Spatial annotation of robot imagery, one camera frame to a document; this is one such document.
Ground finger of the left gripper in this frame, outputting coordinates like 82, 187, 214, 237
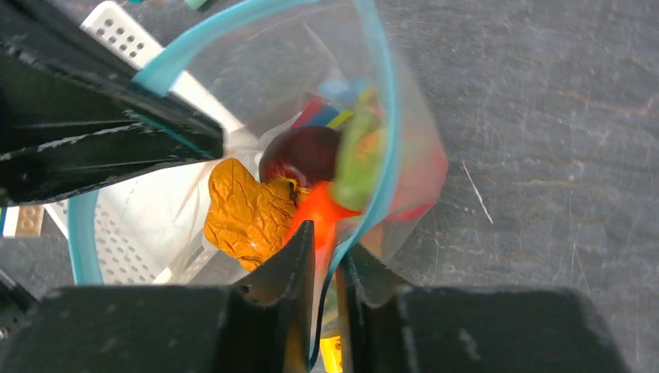
1, 1, 155, 111
0, 51, 225, 207

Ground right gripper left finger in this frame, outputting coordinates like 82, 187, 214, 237
1, 221, 314, 372

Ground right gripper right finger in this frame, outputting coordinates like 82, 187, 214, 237
336, 247, 628, 372

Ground orange crinkled ginger root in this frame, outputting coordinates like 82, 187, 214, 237
204, 158, 310, 272

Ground orange carrot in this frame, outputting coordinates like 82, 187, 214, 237
281, 87, 387, 284

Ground dark red apple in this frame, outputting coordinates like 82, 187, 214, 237
259, 126, 342, 188

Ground clear zip top bag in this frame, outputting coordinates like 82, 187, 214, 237
65, 1, 447, 372

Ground yellow lemon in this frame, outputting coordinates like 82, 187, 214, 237
319, 336, 343, 373

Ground red strawberry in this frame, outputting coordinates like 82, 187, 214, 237
386, 121, 448, 223

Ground green blue white block stack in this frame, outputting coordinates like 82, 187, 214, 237
1, 205, 45, 239

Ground white perforated plastic basket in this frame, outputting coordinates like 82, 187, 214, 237
46, 1, 257, 285

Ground red blue yellow block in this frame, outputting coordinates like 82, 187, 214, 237
291, 78, 370, 128

